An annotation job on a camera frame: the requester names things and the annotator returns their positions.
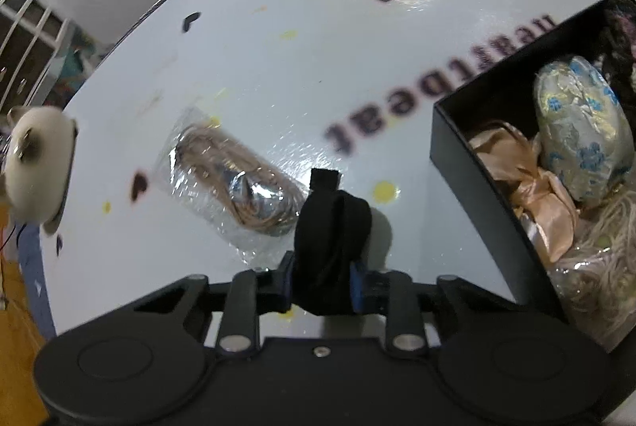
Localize blue floral scrunchie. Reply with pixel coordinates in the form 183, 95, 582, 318
533, 54, 631, 208

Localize bag of dark lace scrunchies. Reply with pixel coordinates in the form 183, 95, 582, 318
596, 0, 636, 91

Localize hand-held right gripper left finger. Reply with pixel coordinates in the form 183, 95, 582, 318
134, 252, 299, 352

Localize black cloth hair band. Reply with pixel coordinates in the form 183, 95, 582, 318
293, 168, 373, 318

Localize peach satin scrunchie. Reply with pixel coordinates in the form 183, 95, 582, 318
467, 120, 582, 265

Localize clear bag beige hair ties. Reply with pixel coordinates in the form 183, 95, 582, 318
549, 192, 636, 350

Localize black cardboard box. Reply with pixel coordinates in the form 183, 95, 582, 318
430, 0, 636, 354

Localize white wire rack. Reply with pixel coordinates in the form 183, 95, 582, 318
0, 0, 73, 109

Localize blue triangle print mattress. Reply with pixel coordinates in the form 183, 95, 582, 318
20, 227, 58, 338

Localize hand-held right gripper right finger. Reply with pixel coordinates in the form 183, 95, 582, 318
348, 262, 522, 352

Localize cream cat plush toy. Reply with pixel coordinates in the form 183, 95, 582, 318
2, 105, 80, 235

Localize clear bag brown hair ties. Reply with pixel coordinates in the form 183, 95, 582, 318
154, 105, 309, 265

